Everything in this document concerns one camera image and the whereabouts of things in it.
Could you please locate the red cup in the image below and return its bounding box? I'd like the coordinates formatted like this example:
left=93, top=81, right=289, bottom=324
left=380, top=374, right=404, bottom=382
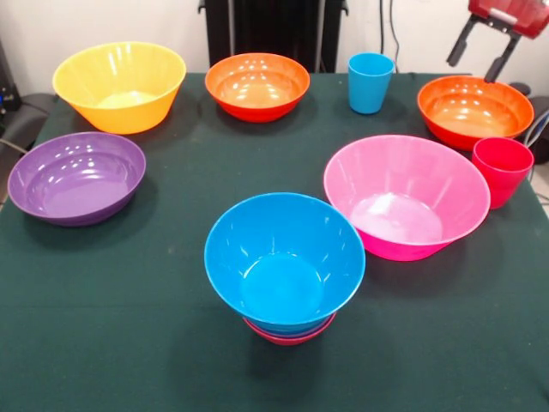
left=471, top=136, right=535, bottom=210

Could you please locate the black device box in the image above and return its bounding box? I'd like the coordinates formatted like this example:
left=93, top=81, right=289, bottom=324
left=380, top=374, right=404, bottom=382
left=0, top=38, right=21, bottom=130

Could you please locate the large yellow bowl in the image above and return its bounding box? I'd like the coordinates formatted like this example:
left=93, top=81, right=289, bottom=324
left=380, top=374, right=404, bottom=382
left=51, top=41, right=187, bottom=136

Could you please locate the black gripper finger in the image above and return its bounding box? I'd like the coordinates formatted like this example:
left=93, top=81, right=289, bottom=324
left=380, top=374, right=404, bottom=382
left=445, top=15, right=478, bottom=68
left=483, top=33, right=523, bottom=84

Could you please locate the small flat-bottomed blue bowl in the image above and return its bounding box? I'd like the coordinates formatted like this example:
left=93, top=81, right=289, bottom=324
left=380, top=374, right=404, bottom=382
left=244, top=312, right=336, bottom=338

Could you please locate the black wall cable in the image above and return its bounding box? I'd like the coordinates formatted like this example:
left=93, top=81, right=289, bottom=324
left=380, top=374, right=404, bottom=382
left=379, top=0, right=403, bottom=73

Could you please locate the blue cup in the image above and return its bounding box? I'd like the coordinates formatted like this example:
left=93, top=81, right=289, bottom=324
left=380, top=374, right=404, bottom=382
left=347, top=51, right=396, bottom=115

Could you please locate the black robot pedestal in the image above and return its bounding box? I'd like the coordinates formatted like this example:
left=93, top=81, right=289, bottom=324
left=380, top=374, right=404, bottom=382
left=197, top=0, right=349, bottom=74

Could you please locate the large pink bowl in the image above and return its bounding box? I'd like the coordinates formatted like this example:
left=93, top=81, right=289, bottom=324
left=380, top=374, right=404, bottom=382
left=323, top=134, right=492, bottom=263

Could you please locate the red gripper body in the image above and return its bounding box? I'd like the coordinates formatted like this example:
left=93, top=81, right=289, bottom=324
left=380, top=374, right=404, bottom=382
left=468, top=0, right=549, bottom=40

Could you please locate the orange bowl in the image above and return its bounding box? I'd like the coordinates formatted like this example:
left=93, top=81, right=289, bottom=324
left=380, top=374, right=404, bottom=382
left=417, top=75, right=535, bottom=152
left=204, top=52, right=311, bottom=124

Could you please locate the purple bowl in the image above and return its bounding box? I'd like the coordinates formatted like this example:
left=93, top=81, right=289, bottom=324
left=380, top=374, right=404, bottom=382
left=7, top=131, right=148, bottom=227

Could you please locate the grey padded seat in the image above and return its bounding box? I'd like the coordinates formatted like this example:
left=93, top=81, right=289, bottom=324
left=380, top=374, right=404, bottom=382
left=0, top=92, right=59, bottom=149

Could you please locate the small red bowl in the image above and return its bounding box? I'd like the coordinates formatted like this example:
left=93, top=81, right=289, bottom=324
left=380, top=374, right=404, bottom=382
left=242, top=313, right=338, bottom=347

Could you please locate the dark grey object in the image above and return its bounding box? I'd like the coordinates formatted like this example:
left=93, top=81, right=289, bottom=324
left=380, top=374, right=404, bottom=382
left=509, top=81, right=549, bottom=145

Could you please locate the deep blue bowl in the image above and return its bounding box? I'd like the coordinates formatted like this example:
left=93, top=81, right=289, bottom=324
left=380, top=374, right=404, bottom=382
left=203, top=191, right=367, bottom=326

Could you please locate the dark green table cloth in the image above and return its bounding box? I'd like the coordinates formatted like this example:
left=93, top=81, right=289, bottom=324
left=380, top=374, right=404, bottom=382
left=0, top=71, right=549, bottom=412

